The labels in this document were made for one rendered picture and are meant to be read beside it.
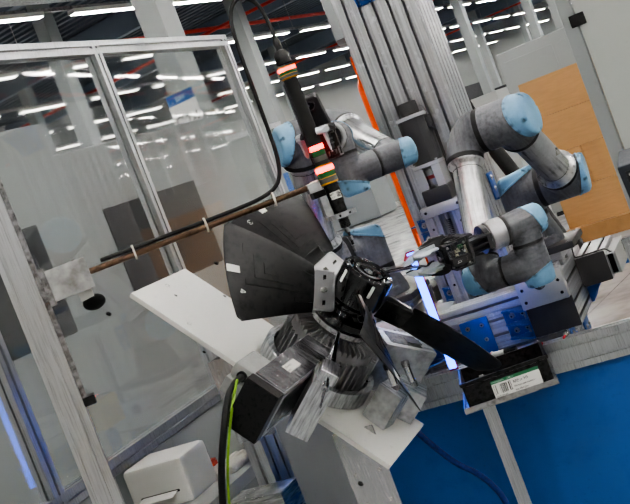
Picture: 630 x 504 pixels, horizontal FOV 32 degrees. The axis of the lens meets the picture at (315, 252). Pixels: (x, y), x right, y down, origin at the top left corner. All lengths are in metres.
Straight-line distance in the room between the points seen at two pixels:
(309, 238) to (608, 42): 1.91
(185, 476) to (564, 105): 8.40
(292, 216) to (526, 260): 0.57
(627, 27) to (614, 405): 1.70
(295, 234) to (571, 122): 8.18
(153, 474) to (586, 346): 1.10
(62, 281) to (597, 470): 1.42
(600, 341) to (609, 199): 7.85
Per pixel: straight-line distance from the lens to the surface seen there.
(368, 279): 2.41
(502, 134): 2.85
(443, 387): 2.96
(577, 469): 2.98
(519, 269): 2.71
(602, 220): 10.66
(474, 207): 2.81
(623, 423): 2.92
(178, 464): 2.63
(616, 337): 2.83
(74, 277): 2.46
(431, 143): 3.39
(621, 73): 4.19
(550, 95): 10.70
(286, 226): 2.60
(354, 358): 2.46
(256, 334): 2.60
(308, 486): 3.58
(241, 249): 2.32
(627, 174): 2.70
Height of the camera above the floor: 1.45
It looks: 4 degrees down
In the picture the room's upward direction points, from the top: 21 degrees counter-clockwise
